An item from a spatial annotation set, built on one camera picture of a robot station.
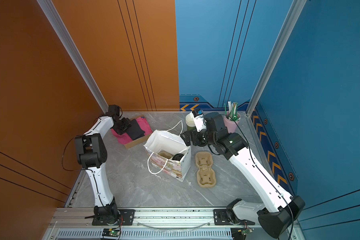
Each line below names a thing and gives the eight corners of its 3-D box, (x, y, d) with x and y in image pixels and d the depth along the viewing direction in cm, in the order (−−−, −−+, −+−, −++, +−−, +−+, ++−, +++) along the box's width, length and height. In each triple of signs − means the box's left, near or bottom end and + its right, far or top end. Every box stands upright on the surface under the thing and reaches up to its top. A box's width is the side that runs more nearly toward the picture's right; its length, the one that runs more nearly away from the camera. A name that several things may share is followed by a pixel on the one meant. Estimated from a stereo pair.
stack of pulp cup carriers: (196, 188, 84) (197, 185, 80) (195, 155, 97) (195, 151, 93) (215, 188, 84) (217, 185, 80) (211, 155, 97) (212, 151, 93)
